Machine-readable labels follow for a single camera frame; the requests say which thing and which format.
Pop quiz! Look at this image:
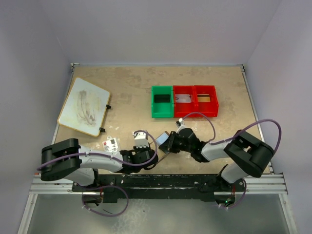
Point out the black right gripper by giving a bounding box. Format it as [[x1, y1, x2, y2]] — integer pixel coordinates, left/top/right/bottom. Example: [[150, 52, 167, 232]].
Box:
[[158, 132, 192, 154]]

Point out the white magnetic stripe card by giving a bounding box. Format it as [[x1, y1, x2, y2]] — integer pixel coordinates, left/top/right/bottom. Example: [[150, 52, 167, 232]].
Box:
[[175, 94, 192, 103]]

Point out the brown leather card holder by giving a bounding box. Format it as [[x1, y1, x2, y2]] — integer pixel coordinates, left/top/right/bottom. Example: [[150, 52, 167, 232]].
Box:
[[156, 131, 170, 163]]

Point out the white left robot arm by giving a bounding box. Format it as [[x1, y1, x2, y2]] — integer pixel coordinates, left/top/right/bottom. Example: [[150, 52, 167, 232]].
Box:
[[38, 138, 158, 191]]

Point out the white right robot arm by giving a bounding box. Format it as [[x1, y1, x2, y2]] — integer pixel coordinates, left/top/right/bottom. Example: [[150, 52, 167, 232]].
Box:
[[158, 128, 274, 191]]

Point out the black card in bin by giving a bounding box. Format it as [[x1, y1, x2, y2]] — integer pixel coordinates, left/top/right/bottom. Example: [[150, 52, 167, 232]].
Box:
[[154, 94, 171, 103]]

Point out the gold card in bin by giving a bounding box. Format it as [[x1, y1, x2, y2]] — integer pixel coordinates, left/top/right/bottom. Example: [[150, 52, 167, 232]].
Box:
[[197, 95, 211, 103]]

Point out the clear plastic packet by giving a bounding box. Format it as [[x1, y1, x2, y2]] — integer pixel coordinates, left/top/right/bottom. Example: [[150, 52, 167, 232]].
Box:
[[102, 137, 121, 153]]

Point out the green plastic bin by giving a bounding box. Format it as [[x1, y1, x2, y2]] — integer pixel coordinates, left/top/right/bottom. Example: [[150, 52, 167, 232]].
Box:
[[151, 86, 174, 118]]

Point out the red bin right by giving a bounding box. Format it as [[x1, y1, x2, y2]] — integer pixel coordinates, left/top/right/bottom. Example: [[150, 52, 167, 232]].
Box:
[[195, 85, 219, 117]]

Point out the white board yellow rim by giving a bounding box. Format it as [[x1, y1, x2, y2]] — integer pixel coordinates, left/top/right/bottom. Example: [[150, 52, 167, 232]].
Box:
[[58, 78, 111, 137]]

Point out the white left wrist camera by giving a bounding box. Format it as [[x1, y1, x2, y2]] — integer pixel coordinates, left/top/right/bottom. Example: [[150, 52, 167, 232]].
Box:
[[133, 132, 150, 150]]

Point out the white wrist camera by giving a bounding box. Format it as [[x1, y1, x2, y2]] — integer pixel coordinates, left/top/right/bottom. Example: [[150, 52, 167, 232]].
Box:
[[175, 118, 186, 131], [133, 132, 150, 150]]

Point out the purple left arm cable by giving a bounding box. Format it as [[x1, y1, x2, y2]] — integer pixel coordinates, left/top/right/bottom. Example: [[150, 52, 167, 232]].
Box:
[[36, 129, 159, 171]]

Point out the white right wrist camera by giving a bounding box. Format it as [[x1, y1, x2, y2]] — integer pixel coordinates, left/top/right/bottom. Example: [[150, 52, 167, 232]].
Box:
[[175, 118, 186, 131]]

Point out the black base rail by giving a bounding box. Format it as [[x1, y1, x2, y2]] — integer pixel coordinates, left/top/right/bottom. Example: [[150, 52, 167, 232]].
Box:
[[72, 174, 246, 203]]

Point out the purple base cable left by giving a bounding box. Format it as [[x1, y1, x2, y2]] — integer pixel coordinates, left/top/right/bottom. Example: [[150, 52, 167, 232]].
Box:
[[81, 181, 130, 216]]

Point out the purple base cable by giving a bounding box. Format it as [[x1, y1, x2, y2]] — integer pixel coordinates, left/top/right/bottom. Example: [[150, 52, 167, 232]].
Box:
[[218, 180, 247, 210], [81, 181, 130, 216]]

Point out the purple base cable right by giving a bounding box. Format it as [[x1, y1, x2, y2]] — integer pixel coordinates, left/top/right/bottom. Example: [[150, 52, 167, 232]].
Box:
[[218, 180, 247, 210]]

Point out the metal corner bracket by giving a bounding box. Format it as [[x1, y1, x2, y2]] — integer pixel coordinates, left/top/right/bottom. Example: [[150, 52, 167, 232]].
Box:
[[71, 63, 80, 73]]

